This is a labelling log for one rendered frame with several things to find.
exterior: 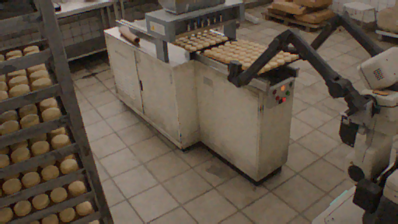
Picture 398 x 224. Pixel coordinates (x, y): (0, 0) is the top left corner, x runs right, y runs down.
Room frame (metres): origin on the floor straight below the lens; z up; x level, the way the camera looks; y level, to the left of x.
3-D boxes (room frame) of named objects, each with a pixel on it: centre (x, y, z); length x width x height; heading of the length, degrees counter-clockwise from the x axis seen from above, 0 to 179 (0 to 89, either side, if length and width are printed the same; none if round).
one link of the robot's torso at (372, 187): (1.28, -0.90, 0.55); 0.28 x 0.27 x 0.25; 123
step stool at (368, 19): (5.11, -2.75, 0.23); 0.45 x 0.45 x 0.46; 24
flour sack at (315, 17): (5.58, -2.17, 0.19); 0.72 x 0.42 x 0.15; 126
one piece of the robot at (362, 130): (1.42, -0.88, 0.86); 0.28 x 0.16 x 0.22; 123
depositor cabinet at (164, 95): (3.04, 0.20, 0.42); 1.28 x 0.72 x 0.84; 35
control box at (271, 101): (1.93, -0.56, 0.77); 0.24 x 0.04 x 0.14; 125
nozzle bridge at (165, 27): (2.64, -0.06, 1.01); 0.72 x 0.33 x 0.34; 125
